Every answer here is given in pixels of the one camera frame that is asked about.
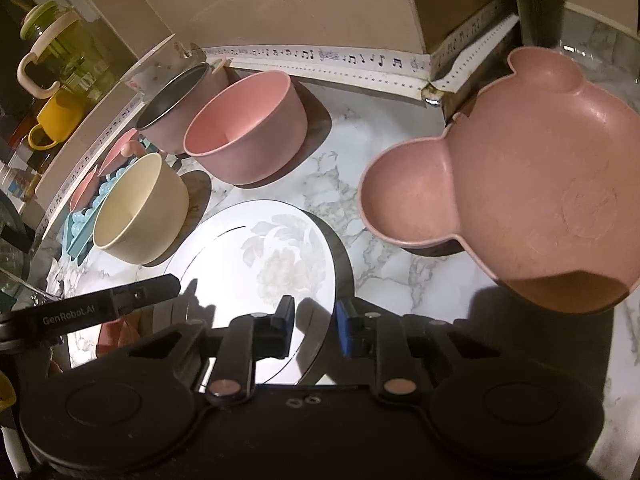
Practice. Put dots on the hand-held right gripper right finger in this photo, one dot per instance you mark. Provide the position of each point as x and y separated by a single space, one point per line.
345 332

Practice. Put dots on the pink rounded knob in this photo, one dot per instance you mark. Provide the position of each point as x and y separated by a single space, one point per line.
133 148

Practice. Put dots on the cream bowl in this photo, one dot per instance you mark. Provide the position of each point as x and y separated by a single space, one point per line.
130 205

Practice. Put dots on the blue beaded tray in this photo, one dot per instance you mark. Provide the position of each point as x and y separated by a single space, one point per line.
80 230

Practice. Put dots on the yellow object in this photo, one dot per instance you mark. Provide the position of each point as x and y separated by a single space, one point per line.
6 390

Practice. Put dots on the small pink dish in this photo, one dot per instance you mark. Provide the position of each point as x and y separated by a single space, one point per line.
82 189
117 155

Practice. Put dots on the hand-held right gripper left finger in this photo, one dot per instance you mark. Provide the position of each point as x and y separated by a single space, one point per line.
287 327

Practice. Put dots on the pink pot with dark interior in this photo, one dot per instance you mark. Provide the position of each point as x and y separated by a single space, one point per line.
170 105

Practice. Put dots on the yellow mug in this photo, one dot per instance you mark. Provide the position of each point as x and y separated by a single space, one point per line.
60 115

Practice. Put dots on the white floral plate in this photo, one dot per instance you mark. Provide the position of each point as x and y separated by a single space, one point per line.
260 260

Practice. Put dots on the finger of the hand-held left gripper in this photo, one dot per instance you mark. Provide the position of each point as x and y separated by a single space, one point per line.
147 292

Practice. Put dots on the pink bowl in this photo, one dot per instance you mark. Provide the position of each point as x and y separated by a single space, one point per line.
235 125

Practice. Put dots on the pink bear-shaped plate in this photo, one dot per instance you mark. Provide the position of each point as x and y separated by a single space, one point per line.
525 170

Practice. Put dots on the white tube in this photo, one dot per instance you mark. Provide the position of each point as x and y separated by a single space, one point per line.
15 452

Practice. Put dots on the white speckled cup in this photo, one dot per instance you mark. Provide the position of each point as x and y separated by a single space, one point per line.
160 60

